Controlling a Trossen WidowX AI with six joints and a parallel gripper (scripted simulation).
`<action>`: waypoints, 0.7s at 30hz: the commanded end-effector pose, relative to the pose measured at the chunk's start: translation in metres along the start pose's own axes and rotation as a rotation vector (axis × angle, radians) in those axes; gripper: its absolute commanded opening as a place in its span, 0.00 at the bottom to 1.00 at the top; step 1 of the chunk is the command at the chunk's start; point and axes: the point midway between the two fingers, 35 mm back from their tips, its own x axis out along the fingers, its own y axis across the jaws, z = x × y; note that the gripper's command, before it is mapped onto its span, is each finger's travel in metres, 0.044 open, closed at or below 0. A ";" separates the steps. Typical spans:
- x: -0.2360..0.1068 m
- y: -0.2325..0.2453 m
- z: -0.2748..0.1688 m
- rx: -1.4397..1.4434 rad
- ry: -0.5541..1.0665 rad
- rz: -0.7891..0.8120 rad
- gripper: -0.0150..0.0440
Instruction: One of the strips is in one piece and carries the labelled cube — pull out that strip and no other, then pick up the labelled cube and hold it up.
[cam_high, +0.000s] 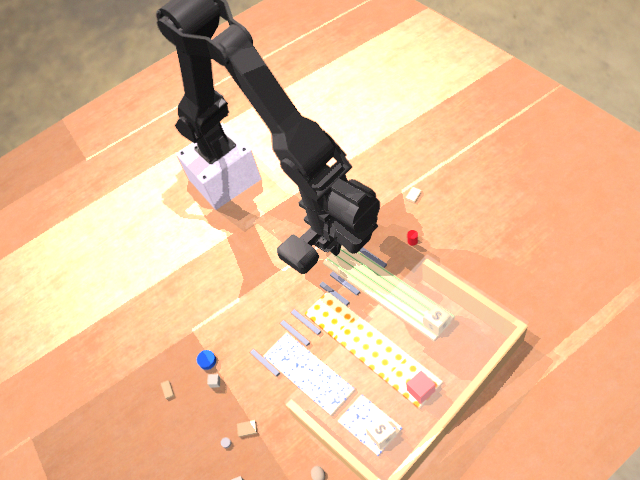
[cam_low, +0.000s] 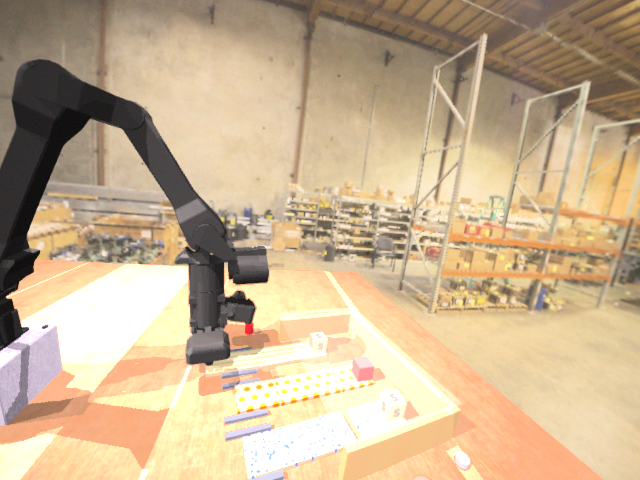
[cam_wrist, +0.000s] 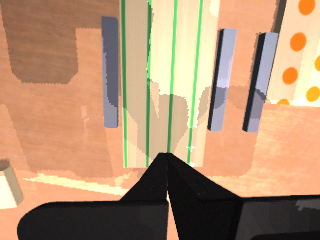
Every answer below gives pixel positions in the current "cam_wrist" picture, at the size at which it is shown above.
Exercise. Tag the white strip with orange dots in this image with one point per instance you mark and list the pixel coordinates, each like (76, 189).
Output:
(295, 73)

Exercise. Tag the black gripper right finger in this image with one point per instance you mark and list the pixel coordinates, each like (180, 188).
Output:
(204, 210)

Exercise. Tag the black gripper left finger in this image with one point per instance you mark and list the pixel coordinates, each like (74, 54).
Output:
(141, 214)

